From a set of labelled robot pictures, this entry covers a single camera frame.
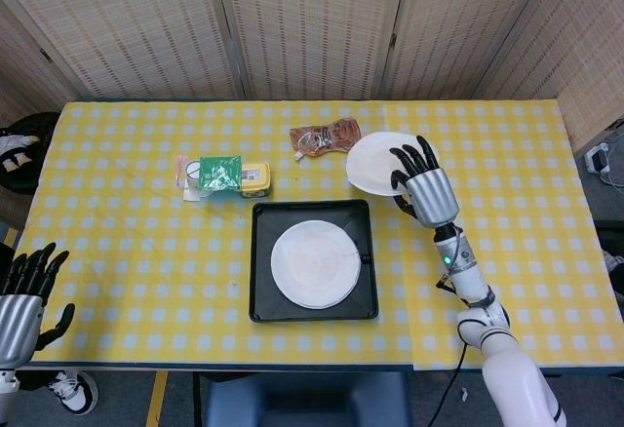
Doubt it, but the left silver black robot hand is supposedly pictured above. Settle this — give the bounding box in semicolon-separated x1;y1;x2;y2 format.
0;242;77;369

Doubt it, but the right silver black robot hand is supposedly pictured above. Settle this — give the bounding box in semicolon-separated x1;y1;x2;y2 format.
389;135;461;229

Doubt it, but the white paper plate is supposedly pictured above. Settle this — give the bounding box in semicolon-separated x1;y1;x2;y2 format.
270;219;363;310
345;131;440;197

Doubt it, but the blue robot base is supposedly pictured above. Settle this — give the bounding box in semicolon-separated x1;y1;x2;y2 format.
202;371;413;427

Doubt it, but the black square plastic tray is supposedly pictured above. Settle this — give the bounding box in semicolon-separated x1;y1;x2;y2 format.
249;198;380;324

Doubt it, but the black white sneaker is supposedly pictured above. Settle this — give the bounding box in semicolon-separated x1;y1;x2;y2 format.
46;370;99;416

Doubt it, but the brown sauce pouch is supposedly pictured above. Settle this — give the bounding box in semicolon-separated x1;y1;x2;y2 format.
289;117;366;161

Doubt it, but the yellow white checked tablecloth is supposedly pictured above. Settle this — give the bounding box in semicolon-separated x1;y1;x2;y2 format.
0;99;624;372

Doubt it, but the black seat with white cloth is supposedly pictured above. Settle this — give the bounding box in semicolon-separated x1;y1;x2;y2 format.
0;112;59;197

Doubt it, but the white power adapter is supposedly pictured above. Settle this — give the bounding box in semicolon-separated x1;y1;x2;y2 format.
584;142;613;175

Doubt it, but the green tub yellow lid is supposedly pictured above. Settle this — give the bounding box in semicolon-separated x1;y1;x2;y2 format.
240;162;272;199

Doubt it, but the woven folding screen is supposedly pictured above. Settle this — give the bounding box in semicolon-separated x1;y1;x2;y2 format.
0;0;624;155

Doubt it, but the green tea packet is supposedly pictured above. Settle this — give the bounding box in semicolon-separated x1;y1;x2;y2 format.
198;155;244;191

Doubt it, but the small white orange sachet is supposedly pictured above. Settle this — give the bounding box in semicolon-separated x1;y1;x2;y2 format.
175;154;204;202

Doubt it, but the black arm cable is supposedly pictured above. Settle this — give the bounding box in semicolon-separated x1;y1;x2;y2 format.
436;341;470;427

